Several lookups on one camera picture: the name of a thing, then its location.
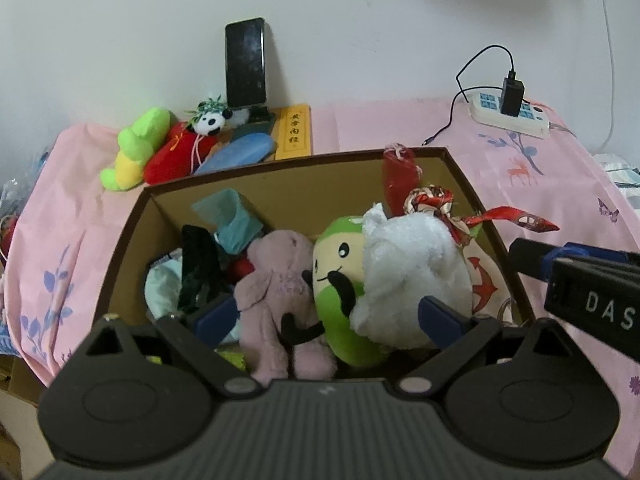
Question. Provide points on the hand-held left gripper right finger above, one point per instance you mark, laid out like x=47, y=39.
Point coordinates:
x=442, y=317

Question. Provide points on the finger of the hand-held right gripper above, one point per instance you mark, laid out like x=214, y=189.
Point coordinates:
x=530, y=257

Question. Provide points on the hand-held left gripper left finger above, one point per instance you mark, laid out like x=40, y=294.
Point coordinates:
x=215, y=317

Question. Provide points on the brown cardboard box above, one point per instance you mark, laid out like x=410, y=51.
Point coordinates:
x=310, y=185

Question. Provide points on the black cloth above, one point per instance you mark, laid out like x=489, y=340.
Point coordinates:
x=197, y=260

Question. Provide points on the pale blue white cloth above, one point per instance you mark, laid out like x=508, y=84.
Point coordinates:
x=162, y=285

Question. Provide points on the pink plush bunny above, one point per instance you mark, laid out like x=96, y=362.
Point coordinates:
x=275, y=285

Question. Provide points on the teal cloth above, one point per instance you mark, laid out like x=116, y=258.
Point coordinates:
x=225, y=215

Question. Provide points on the striped folded blanket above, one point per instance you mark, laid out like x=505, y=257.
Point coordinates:
x=622, y=175

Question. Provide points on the white power strip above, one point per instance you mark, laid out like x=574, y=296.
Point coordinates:
x=530, y=122

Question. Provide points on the red plush toy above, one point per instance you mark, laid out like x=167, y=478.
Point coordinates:
x=172, y=160

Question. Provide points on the black charger plug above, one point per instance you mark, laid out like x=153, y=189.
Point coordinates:
x=512, y=95

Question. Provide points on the blue oblong pouch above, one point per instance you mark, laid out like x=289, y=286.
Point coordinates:
x=240, y=152

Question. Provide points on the pink printed bedsheet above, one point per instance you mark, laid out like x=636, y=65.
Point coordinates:
x=75, y=200

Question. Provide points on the green yellow plush toy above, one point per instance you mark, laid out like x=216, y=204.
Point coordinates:
x=140, y=140

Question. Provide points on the panda plush toy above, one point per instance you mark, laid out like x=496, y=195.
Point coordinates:
x=212, y=120

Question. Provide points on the yellow book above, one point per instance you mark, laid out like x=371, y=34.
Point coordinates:
x=295, y=132

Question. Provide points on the black smartphone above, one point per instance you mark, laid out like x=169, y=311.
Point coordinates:
x=245, y=62

